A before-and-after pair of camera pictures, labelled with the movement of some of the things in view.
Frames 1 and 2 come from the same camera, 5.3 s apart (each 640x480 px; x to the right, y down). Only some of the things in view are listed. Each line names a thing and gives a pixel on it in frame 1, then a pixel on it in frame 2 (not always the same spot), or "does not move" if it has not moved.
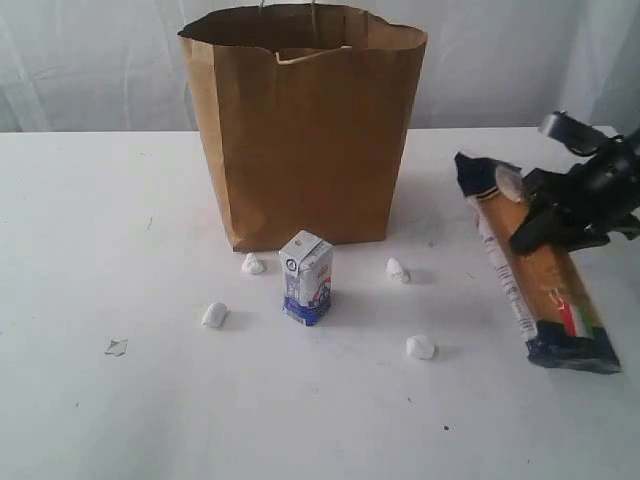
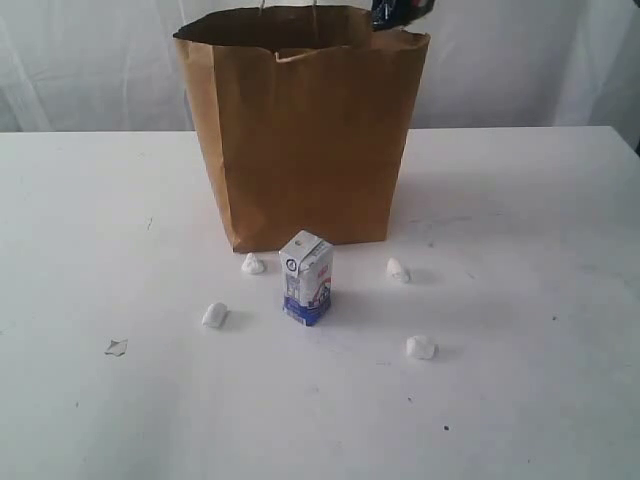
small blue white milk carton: [308, 263] does not move
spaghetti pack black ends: [548, 343] -> [397, 14]
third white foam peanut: [214, 315] does not move
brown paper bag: [308, 108] does not move
